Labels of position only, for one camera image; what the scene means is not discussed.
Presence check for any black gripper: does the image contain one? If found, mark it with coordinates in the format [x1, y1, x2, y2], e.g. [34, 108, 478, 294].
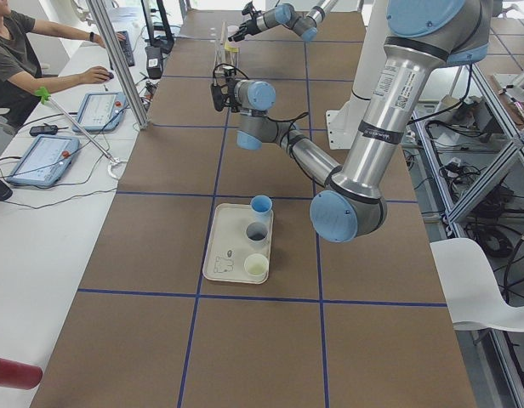
[227, 2, 263, 43]
[210, 63, 240, 113]

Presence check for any grey cup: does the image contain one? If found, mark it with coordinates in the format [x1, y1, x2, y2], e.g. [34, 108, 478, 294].
[245, 222, 269, 249]

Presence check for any cream cup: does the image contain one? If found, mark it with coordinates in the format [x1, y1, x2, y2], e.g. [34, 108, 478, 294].
[243, 253, 270, 281]

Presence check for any pink cup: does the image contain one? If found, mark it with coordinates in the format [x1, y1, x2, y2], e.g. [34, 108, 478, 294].
[227, 25, 239, 37]

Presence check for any yellow cup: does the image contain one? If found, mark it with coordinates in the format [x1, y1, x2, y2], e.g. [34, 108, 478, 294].
[225, 44, 239, 53]

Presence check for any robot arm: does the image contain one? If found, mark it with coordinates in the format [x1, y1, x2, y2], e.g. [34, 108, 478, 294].
[227, 0, 337, 43]
[210, 1, 493, 242]

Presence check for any blue cup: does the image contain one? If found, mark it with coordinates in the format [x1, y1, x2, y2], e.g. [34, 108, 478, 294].
[250, 195, 272, 222]

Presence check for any black keyboard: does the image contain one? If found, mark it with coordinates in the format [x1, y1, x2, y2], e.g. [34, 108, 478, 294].
[117, 31, 135, 67]

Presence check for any teach pendant far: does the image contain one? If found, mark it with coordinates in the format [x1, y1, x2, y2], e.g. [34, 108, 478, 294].
[76, 92, 127, 133]

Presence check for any teach pendant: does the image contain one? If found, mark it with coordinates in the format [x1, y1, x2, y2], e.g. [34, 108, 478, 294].
[5, 134, 80, 188]
[76, 92, 127, 133]

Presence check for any beige plastic tray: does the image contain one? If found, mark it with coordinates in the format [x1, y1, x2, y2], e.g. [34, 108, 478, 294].
[202, 203, 273, 284]

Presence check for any thin metal rod stand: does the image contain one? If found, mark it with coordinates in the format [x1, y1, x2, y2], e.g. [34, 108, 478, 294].
[35, 87, 126, 180]

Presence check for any teach pendant near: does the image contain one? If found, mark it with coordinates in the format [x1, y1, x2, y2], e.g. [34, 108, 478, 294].
[5, 134, 80, 188]

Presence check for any person in dark shirt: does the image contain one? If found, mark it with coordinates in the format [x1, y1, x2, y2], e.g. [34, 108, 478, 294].
[0, 1, 111, 128]

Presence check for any white plastic chair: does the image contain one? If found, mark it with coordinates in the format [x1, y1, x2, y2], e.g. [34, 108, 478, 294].
[430, 238, 524, 332]

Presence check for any red cylinder bottle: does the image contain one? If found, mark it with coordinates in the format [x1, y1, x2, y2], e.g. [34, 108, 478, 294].
[0, 358, 43, 390]

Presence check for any white wire cup rack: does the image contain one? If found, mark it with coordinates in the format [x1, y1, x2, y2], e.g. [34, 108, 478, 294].
[214, 21, 239, 77]

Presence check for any aluminium frame post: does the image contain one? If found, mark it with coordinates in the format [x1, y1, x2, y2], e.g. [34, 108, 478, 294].
[87, 0, 148, 129]

